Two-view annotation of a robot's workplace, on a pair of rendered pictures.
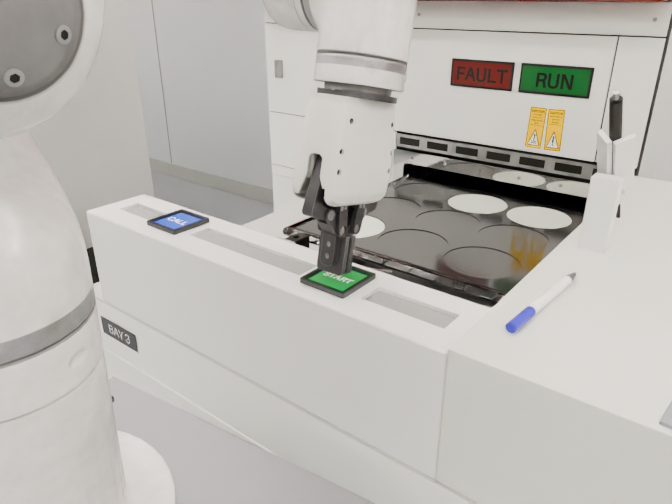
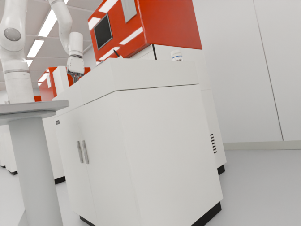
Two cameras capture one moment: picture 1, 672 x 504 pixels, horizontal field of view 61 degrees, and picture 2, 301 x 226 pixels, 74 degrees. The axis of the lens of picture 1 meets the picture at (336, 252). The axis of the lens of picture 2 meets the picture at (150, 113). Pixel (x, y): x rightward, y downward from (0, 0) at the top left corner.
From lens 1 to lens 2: 107 cm
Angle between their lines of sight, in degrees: 27
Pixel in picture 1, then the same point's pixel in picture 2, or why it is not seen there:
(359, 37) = (71, 48)
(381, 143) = (79, 63)
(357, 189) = (75, 69)
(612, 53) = (148, 56)
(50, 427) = (20, 81)
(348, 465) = (78, 114)
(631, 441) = (89, 75)
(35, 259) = (19, 62)
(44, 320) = (19, 68)
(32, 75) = (15, 39)
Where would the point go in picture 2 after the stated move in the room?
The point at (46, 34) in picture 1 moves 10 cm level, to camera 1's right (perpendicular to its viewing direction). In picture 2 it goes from (16, 36) to (33, 31)
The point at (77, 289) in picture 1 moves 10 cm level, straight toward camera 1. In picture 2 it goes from (24, 67) to (18, 62)
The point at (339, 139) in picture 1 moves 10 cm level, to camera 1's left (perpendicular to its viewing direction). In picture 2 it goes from (69, 61) to (55, 65)
